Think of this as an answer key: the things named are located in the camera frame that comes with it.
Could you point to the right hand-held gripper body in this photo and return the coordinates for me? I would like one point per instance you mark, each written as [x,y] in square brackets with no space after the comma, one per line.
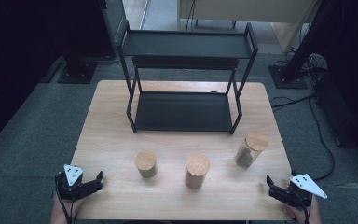
[307,185]

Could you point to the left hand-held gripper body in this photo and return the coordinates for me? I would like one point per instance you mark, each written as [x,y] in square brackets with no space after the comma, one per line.
[71,175]

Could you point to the glass jar dark contents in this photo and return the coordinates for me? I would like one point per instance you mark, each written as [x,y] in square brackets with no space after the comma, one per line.
[256,141]

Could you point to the short glass jar wooden lid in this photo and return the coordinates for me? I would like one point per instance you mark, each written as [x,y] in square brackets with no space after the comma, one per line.
[146,161]

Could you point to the tan jar wooden lid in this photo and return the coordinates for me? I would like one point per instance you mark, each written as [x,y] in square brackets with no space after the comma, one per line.
[197,166]

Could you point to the black metal two-tier rack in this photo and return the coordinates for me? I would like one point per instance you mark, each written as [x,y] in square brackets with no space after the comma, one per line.
[183,112]

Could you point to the person's left hand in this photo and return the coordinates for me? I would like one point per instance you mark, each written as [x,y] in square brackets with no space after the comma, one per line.
[74,205]

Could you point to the person's right hand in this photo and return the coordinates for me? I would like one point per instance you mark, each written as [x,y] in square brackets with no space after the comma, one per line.
[315,214]

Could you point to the black box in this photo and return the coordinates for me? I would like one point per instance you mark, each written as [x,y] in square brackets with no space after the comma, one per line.
[332,105]

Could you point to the black stand square base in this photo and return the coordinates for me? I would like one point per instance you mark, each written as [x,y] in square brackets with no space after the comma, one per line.
[287,77]
[77,73]

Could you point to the light wooden panel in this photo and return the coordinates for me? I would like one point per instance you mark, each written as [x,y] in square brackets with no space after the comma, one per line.
[287,35]

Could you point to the grey upright panel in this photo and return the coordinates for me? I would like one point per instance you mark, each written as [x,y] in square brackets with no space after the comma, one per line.
[115,18]

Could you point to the beige cabinet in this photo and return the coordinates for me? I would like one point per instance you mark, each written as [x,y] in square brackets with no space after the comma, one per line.
[245,9]

